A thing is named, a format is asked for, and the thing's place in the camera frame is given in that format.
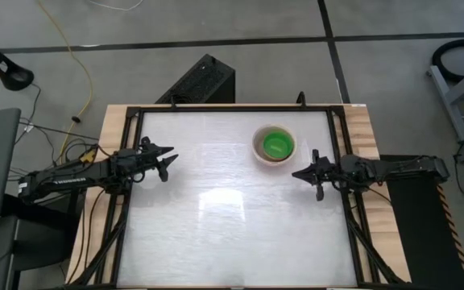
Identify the black mat with orange stripes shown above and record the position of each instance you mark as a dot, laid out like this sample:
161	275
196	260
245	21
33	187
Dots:
421	233

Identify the black table frame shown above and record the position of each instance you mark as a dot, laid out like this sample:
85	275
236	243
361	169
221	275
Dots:
135	110

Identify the white bowl with green inside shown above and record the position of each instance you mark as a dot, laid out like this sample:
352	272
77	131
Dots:
253	147

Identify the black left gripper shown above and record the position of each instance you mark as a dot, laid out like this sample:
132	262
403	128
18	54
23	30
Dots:
129	163

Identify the grey metal stand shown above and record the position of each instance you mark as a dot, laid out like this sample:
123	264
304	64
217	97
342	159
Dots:
453	100

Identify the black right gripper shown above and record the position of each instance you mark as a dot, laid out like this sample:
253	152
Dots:
349	171

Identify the green plastic bowl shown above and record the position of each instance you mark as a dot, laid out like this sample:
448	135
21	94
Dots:
278	145

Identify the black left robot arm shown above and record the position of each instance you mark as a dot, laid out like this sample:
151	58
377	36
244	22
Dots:
67	177

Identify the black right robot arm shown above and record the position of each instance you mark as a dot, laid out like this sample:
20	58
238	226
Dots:
409	167

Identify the black computer tower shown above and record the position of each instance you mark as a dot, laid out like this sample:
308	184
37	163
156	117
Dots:
201	82

